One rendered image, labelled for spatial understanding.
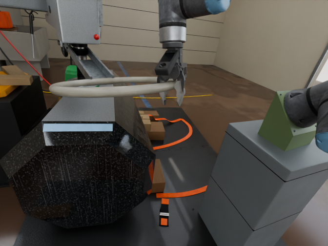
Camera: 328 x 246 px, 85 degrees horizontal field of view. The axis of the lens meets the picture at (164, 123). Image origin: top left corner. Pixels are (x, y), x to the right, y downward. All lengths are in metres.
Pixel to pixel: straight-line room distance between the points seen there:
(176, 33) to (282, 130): 0.67
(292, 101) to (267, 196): 0.45
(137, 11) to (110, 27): 0.94
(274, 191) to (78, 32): 1.32
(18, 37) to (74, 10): 2.91
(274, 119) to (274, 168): 0.24
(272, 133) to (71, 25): 1.22
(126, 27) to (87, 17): 5.06
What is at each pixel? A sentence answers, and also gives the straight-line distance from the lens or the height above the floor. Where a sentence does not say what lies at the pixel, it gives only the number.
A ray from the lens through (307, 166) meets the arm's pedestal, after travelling 1.00.
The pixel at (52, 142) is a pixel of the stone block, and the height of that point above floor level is 0.76.
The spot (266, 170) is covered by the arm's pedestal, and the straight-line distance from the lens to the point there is 0.98.
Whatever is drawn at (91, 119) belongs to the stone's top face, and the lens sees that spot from 1.00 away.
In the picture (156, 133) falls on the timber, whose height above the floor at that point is 0.11.
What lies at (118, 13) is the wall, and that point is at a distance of 6.26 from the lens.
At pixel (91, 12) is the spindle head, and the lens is 1.29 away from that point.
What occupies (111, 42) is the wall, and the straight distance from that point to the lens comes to 6.28.
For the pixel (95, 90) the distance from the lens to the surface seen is 0.54.
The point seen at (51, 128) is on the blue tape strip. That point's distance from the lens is 1.01.
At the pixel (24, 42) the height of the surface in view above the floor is 0.72.
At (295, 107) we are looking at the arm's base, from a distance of 1.00.
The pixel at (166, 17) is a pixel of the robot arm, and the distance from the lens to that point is 0.64.
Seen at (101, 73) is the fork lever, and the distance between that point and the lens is 1.11.
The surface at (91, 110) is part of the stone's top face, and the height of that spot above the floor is 0.83.
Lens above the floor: 1.32
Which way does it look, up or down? 29 degrees down
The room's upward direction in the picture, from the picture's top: 8 degrees clockwise
